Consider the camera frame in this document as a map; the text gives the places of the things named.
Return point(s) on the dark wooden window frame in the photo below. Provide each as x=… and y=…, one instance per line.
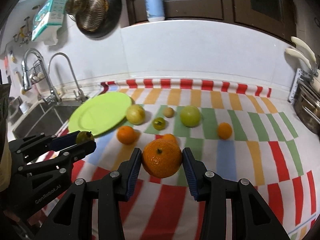
x=274, y=17

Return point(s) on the small tan round fruit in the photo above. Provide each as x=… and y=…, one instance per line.
x=168, y=112

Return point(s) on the large green apple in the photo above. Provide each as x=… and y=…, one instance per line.
x=190, y=116

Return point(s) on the copper perforated strainer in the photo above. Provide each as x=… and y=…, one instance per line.
x=91, y=14

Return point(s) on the large stemmed orange mandarin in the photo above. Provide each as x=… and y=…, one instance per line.
x=161, y=158

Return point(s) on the tall chrome kitchen faucet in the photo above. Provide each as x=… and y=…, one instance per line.
x=54, y=97

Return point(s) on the stainless steel sink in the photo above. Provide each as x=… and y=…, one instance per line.
x=47, y=119

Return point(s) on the cream knife handle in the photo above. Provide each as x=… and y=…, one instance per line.
x=313, y=56
x=299, y=55

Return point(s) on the black frying pan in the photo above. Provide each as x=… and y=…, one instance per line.
x=109, y=23

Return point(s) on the cream knife handle upper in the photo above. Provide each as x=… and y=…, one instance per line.
x=313, y=56

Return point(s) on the stainless steel pot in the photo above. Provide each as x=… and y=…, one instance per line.
x=307, y=107

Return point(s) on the dark green small tomato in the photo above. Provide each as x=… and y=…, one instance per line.
x=159, y=123

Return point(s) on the colourful checked cloth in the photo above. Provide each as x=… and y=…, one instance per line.
x=269, y=145

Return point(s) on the lime green plate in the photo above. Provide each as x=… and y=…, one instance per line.
x=100, y=114

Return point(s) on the small orange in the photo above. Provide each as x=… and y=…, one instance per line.
x=170, y=138

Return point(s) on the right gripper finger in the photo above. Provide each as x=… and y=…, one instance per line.
x=42, y=143
x=69, y=156

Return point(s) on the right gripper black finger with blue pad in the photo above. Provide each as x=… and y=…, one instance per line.
x=71, y=218
x=252, y=218

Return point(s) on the yellow round fruit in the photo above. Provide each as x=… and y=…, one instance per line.
x=135, y=114

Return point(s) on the cream knife handle lower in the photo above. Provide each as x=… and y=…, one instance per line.
x=299, y=55

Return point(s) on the brass small ladle pot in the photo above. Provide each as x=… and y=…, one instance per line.
x=74, y=7

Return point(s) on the thin gooseneck water faucet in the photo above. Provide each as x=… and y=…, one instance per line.
x=65, y=75

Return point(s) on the small green fruit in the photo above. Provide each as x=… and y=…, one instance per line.
x=84, y=136

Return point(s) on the blue white pump bottle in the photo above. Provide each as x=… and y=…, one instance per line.
x=155, y=10

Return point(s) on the teal white paper package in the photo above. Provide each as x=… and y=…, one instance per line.
x=47, y=21

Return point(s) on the wire sponge basket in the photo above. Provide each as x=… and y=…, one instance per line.
x=36, y=73

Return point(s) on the white dish rack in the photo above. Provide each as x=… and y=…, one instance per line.
x=300, y=75

